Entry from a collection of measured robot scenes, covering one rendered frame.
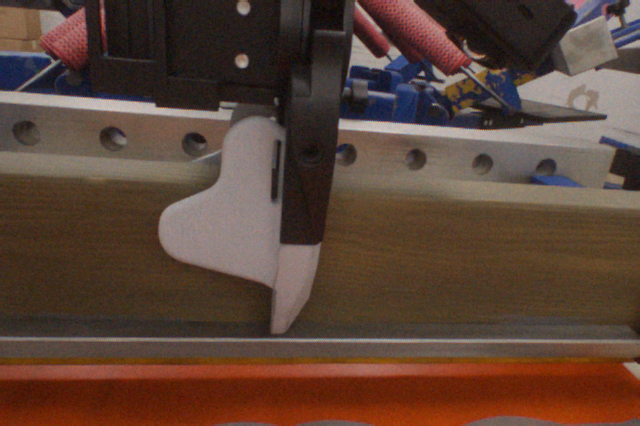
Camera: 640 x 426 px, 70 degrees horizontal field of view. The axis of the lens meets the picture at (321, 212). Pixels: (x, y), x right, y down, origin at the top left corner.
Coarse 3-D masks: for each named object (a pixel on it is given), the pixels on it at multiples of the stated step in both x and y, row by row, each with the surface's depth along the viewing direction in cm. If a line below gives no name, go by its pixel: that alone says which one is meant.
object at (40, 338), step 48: (0, 336) 18; (48, 336) 18; (96, 336) 19; (144, 336) 19; (192, 336) 19; (240, 336) 20; (288, 336) 20; (336, 336) 20; (384, 336) 21; (432, 336) 21; (480, 336) 21; (528, 336) 22; (576, 336) 22; (624, 336) 23
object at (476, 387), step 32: (288, 384) 23; (320, 384) 23; (352, 384) 23; (384, 384) 23; (416, 384) 24; (448, 384) 24; (480, 384) 24; (512, 384) 24; (544, 384) 25; (576, 384) 25; (608, 384) 25; (288, 416) 21; (320, 416) 21; (352, 416) 21; (384, 416) 21; (416, 416) 22; (448, 416) 22; (480, 416) 22; (544, 416) 23; (576, 416) 23; (608, 416) 23
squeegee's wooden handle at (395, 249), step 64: (0, 192) 17; (64, 192) 17; (128, 192) 18; (192, 192) 18; (384, 192) 19; (448, 192) 20; (512, 192) 21; (576, 192) 22; (0, 256) 18; (64, 256) 18; (128, 256) 19; (320, 256) 20; (384, 256) 20; (448, 256) 21; (512, 256) 21; (576, 256) 22; (192, 320) 20; (256, 320) 21; (320, 320) 21; (384, 320) 22; (448, 320) 22; (512, 320) 23; (576, 320) 23
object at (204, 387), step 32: (0, 384) 21; (32, 384) 21; (64, 384) 21; (96, 384) 21; (128, 384) 22; (160, 384) 22; (192, 384) 22; (224, 384) 22; (256, 384) 23; (0, 416) 19; (32, 416) 19; (64, 416) 20; (96, 416) 20; (128, 416) 20; (160, 416) 20; (192, 416) 20; (224, 416) 21; (256, 416) 21
